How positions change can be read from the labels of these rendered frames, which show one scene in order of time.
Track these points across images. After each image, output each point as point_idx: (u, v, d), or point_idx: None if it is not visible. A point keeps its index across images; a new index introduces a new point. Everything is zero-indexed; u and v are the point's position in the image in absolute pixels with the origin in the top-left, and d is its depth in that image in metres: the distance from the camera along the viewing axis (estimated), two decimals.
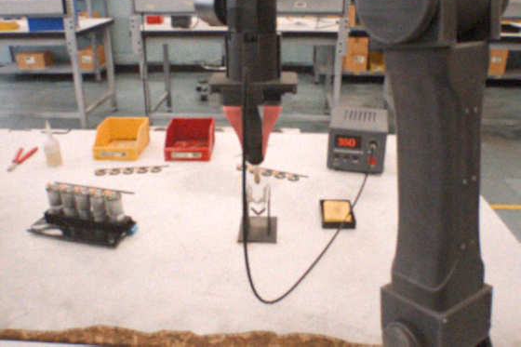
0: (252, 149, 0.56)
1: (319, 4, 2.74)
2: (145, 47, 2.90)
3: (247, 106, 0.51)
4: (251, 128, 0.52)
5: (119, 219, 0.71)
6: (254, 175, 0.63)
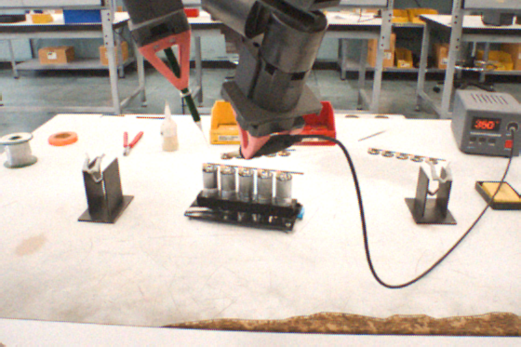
0: (260, 155, 0.56)
1: None
2: None
3: (285, 140, 0.50)
4: (278, 152, 0.53)
5: (288, 201, 0.67)
6: (230, 154, 0.63)
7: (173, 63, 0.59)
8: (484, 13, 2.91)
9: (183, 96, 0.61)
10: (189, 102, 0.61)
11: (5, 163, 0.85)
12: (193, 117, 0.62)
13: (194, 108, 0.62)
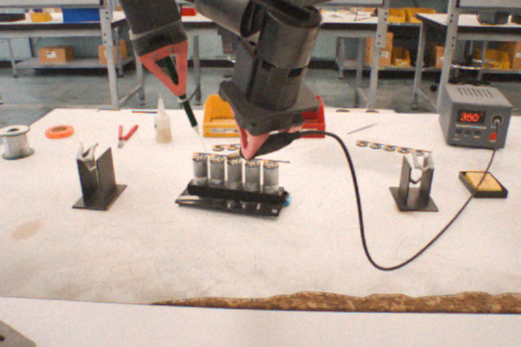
0: (260, 155, 0.56)
1: None
2: None
3: (284, 138, 0.50)
4: (278, 150, 0.53)
5: (275, 189, 0.69)
6: (231, 156, 0.64)
7: (171, 71, 0.62)
8: (479, 12, 2.93)
9: (181, 101, 0.64)
10: (187, 108, 0.64)
11: (3, 154, 0.87)
12: (190, 123, 0.66)
13: (192, 113, 0.65)
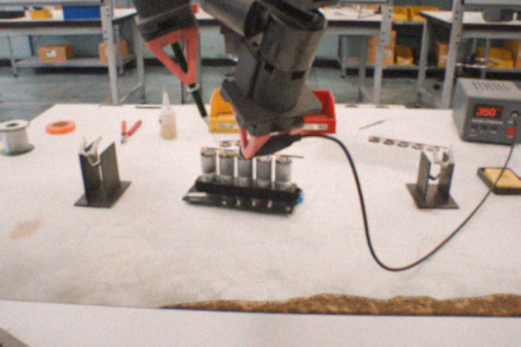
0: (260, 155, 0.56)
1: None
2: None
3: (285, 139, 0.50)
4: (278, 152, 0.53)
5: (287, 185, 0.66)
6: (230, 154, 0.63)
7: (180, 58, 0.58)
8: (484, 9, 2.90)
9: (191, 91, 0.61)
10: (196, 98, 0.61)
11: (1, 150, 0.84)
12: (200, 113, 0.62)
13: (202, 103, 0.62)
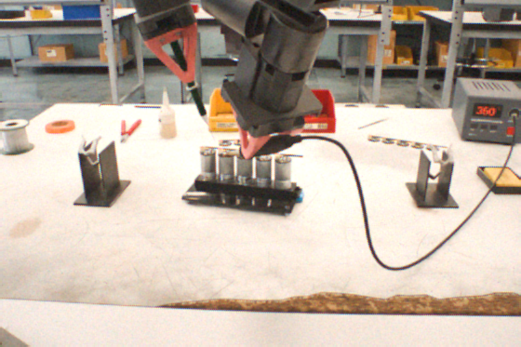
0: (260, 155, 0.56)
1: None
2: None
3: (285, 140, 0.50)
4: (278, 152, 0.53)
5: (287, 184, 0.66)
6: (230, 153, 0.63)
7: (180, 57, 0.59)
8: (484, 9, 2.90)
9: (190, 89, 0.61)
10: (195, 96, 0.61)
11: (1, 150, 0.84)
12: (198, 112, 0.62)
13: (201, 102, 0.62)
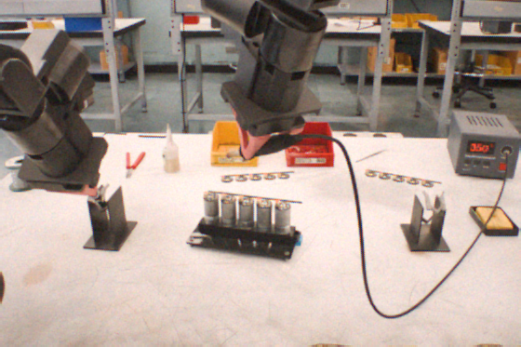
0: (260, 155, 0.56)
1: (363, 5, 2.72)
2: (185, 47, 2.88)
3: (285, 140, 0.50)
4: (278, 152, 0.53)
5: (287, 229, 0.69)
6: (230, 154, 0.63)
7: None
8: (482, 20, 2.93)
9: (96, 196, 0.65)
10: None
11: (10, 185, 0.87)
12: (103, 206, 0.68)
13: (102, 198, 0.67)
